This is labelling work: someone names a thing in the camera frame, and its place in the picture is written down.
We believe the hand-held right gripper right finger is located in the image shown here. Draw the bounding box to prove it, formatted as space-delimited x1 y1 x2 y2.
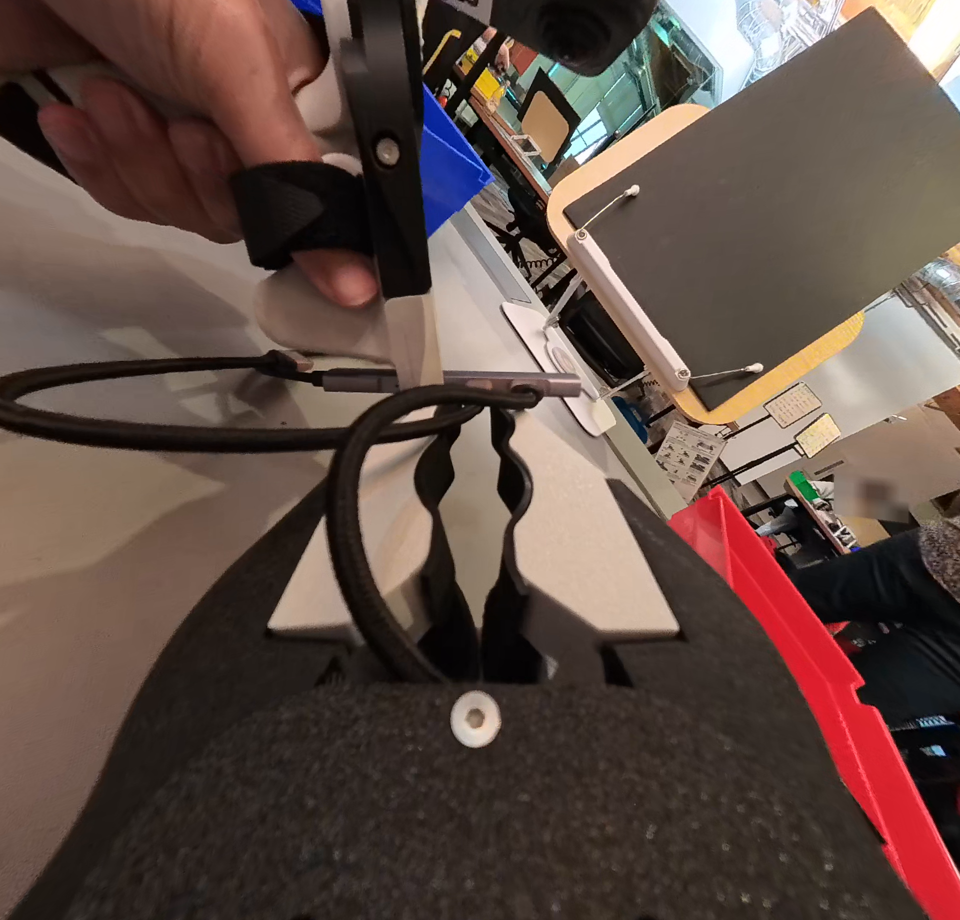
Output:
481 407 681 683

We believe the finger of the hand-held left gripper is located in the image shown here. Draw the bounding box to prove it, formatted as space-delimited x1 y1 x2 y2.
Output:
382 290 446 393
253 268 397 363

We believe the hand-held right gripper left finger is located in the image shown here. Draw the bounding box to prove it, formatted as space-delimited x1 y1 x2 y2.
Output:
266 418 483 683

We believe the grey hub stick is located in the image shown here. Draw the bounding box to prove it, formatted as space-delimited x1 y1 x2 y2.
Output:
321 368 583 401

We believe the black hub cable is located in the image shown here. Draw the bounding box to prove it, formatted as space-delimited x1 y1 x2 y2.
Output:
0 350 543 685

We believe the grey desk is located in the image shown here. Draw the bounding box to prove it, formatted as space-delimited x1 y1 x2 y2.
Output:
0 136 687 917

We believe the person's left hand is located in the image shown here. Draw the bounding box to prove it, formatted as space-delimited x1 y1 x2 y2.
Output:
0 0 381 308

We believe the blue plastic bin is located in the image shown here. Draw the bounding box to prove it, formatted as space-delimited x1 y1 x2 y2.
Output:
262 0 496 240

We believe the wooden table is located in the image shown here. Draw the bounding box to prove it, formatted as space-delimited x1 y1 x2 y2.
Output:
450 65 560 205

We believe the printed instruction sheet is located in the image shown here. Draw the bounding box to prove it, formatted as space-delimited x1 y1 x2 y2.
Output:
654 419 729 503

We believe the beige backed chair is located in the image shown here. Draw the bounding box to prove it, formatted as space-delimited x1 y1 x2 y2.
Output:
516 67 582 167

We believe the black office chair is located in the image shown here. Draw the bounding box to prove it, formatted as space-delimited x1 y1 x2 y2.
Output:
491 181 571 287

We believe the red plastic bin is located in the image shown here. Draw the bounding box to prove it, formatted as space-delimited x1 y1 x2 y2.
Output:
667 485 960 920

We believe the small yellow label card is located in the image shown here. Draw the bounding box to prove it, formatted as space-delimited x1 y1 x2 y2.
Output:
763 382 824 429
793 412 843 459

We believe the black divider board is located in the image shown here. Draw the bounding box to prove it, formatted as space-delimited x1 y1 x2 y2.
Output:
546 7 960 426

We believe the white board bracket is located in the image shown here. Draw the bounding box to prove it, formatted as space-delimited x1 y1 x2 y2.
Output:
567 226 693 395

